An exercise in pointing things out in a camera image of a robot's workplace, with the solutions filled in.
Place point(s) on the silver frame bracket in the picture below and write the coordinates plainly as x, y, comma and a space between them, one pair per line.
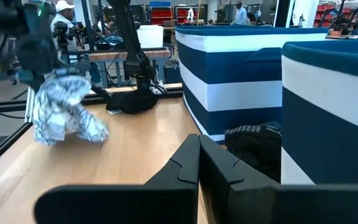
29, 105

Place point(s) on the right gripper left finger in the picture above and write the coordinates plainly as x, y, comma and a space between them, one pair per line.
154, 202

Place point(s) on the red storage shelving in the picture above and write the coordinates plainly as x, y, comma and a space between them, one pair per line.
160, 14

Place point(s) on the white plastic box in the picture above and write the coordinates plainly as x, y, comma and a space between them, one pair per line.
150, 36

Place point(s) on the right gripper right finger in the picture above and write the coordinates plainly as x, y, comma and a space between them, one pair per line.
259, 205

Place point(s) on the white grey patterned garment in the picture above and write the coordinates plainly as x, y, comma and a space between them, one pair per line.
61, 109

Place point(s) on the person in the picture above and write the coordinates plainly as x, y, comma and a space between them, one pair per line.
240, 15
62, 21

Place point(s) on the wooden workbench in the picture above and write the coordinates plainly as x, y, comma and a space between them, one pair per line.
110, 56

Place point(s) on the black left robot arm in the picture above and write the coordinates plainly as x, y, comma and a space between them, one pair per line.
132, 46

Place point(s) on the black Puma garment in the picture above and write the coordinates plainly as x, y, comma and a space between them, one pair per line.
253, 149

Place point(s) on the plain black garment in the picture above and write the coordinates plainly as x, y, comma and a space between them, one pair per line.
135, 102

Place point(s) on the navy white striped fabric bin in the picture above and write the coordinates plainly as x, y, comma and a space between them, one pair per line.
228, 68
328, 109

